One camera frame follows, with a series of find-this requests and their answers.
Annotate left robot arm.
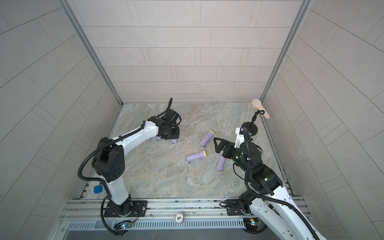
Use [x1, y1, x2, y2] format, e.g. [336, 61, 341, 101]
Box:
[78, 99, 182, 217]

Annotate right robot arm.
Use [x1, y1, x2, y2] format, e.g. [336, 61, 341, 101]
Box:
[214, 138, 325, 240]

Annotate black round stand base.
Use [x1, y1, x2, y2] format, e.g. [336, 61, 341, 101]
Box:
[242, 122, 258, 136]

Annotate beige microphone on stand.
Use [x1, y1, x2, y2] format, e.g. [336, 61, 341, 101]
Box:
[252, 99, 270, 120]

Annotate right circuit board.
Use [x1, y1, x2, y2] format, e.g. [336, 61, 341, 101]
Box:
[243, 218, 263, 233]

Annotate circuit board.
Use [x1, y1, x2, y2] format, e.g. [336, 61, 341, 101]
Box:
[114, 221, 134, 231]
[243, 218, 263, 233]

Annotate blue hexagonal piece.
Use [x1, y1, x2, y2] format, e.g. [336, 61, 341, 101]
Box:
[93, 185, 103, 194]

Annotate left circuit board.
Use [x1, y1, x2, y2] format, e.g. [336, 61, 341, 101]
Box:
[114, 221, 134, 231]

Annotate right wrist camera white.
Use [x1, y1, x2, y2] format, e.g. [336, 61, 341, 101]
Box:
[235, 128, 245, 149]

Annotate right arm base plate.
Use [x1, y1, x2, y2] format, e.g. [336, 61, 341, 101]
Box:
[220, 199, 251, 216]

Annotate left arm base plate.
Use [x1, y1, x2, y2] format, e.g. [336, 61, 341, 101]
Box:
[104, 201, 148, 218]

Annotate aluminium rail frame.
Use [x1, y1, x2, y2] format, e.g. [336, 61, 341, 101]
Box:
[58, 196, 310, 221]

